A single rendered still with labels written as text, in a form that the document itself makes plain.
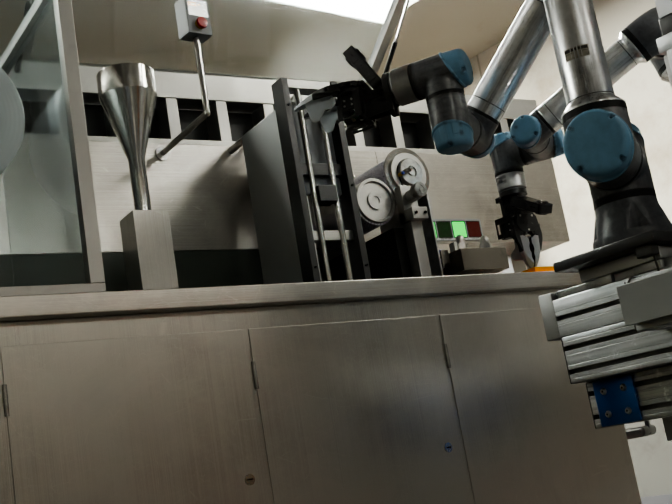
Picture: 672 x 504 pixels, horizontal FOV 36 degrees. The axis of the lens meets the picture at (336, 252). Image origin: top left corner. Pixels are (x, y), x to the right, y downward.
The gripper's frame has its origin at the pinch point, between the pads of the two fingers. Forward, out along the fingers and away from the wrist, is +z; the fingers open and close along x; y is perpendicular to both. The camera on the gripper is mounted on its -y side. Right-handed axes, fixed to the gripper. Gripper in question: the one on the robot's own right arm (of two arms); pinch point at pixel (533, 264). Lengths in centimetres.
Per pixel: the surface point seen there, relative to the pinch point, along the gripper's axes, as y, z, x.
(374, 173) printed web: 30, -34, 22
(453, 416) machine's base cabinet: -3, 35, 37
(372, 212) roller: 23.5, -21.1, 29.5
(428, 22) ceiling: 239, -204, -191
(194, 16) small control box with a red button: 24, -72, 72
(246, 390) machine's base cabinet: -3, 24, 87
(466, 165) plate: 56, -47, -35
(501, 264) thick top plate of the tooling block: 19.5, -5.1, -7.3
